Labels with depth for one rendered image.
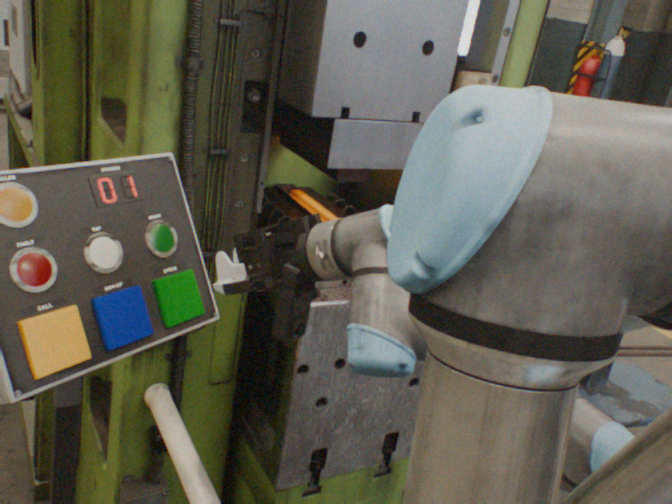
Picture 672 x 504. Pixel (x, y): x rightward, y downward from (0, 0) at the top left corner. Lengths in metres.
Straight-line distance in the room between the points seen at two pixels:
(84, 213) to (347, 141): 0.51
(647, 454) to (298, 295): 0.43
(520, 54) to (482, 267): 1.35
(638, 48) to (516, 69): 8.91
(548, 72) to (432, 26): 8.28
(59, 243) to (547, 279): 0.74
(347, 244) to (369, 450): 0.90
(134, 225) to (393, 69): 0.56
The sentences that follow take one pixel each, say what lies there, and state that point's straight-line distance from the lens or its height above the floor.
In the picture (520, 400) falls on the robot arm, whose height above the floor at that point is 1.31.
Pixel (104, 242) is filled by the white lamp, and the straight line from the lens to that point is 1.00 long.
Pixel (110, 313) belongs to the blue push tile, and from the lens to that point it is 0.99.
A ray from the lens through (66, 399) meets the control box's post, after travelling 1.18.
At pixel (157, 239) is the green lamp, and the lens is 1.05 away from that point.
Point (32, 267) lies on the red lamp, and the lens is 0.95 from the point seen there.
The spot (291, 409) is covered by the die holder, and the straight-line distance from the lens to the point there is 1.41.
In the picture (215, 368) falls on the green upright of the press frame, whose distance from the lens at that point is 1.54.
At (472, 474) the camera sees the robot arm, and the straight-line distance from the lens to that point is 0.39.
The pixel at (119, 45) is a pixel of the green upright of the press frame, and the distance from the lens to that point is 1.62.
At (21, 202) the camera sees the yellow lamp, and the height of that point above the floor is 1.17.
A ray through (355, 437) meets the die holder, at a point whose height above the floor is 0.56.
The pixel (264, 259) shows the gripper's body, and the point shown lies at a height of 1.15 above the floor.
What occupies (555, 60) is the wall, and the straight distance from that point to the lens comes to 9.60.
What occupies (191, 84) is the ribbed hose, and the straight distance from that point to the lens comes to 1.25.
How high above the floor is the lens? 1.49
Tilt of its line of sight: 21 degrees down
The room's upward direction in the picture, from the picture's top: 10 degrees clockwise
